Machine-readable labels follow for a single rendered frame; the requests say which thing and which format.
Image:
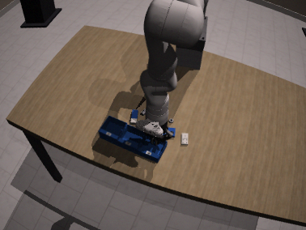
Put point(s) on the blue three-compartment bin rack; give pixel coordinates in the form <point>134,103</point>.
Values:
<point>131,139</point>

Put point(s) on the white domino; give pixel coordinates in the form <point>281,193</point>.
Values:
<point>184,139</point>

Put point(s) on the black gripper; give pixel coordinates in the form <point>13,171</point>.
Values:
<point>164,137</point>

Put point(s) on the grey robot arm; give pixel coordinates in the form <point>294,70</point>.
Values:
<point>170,22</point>

